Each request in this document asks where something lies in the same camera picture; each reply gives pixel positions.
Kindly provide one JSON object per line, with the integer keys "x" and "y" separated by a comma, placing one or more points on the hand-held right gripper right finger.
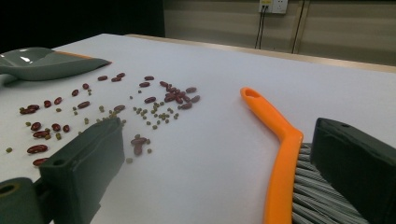
{"x": 358, "y": 168}

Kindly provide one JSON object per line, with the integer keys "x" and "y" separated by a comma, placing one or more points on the orange hand brush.
{"x": 288, "y": 174}

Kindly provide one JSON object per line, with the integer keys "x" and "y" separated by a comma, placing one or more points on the wooden table with white top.
{"x": 249, "y": 51}

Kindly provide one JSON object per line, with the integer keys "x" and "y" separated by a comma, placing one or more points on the green mung beans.
{"x": 129, "y": 160}

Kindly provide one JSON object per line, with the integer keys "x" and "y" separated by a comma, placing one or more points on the grey dustpan with orange lip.
{"x": 46, "y": 67}

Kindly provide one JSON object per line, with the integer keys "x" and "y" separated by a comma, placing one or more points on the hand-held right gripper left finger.
{"x": 81, "y": 168}

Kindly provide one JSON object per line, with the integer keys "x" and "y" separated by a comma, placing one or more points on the red kidney beans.
{"x": 150, "y": 100}

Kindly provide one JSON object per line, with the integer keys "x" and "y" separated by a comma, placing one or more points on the white wall socket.
{"x": 277, "y": 6}

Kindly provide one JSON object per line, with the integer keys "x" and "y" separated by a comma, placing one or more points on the black curtain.
{"x": 77, "y": 18}

